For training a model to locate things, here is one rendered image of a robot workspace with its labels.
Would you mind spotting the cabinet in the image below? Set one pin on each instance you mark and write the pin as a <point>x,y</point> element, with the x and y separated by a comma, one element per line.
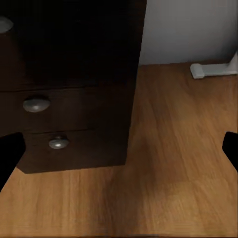
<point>68,71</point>

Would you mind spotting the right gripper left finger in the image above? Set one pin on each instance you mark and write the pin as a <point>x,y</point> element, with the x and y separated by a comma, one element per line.
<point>12,148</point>

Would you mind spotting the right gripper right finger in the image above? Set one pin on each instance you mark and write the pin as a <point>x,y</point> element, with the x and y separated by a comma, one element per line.
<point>230,148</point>

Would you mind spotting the desk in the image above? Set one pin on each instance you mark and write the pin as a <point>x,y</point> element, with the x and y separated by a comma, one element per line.
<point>199,71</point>

